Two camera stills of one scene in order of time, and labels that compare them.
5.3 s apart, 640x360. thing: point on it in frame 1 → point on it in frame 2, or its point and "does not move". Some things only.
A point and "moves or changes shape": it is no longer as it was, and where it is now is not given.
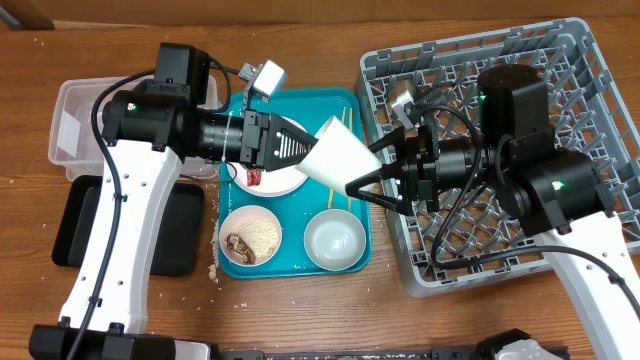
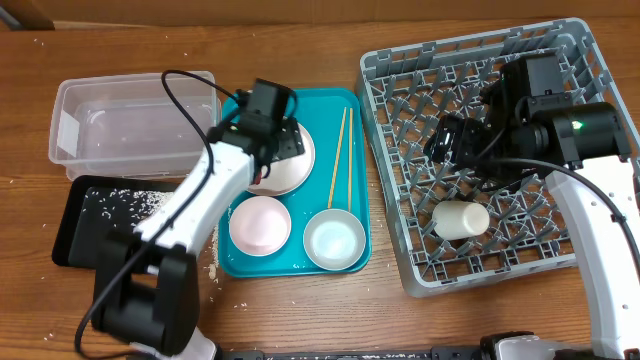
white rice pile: (260, 235) moves or changes shape
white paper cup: (338, 157) → (456, 219)
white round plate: (277, 182) does not move
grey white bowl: (334, 240) does not move
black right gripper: (417, 171) → (463, 129)
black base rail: (434, 354) does not move
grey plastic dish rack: (439, 78) does not move
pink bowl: (234, 217) → (260, 226)
